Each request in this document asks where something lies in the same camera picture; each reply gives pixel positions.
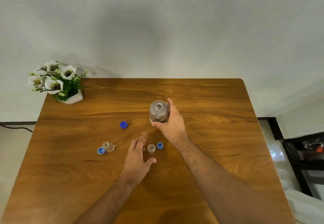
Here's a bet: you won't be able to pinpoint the person's left forearm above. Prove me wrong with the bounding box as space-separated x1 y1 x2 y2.
73 177 135 224

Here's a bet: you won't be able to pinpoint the black furniture frame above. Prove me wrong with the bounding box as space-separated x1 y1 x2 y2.
268 117 324 199

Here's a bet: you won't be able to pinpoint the black cable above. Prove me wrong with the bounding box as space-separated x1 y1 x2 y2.
0 124 33 133

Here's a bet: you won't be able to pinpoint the person's right forearm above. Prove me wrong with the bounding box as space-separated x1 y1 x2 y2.
177 137 296 224

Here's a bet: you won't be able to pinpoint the person's left hand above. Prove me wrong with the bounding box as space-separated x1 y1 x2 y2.
118 132 157 189

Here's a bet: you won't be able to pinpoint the person's right hand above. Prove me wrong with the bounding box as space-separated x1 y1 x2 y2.
152 98 189 146

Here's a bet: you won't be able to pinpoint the white artificial flowers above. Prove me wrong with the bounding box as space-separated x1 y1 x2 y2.
28 60 88 103

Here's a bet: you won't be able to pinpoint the white flower pot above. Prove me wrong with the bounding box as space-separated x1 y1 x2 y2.
58 89 84 105

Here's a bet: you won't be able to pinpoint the white cloth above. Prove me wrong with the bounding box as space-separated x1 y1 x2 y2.
283 188 324 224

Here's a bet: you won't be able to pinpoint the large clear plastic bottle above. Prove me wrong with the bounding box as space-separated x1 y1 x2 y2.
149 100 170 124

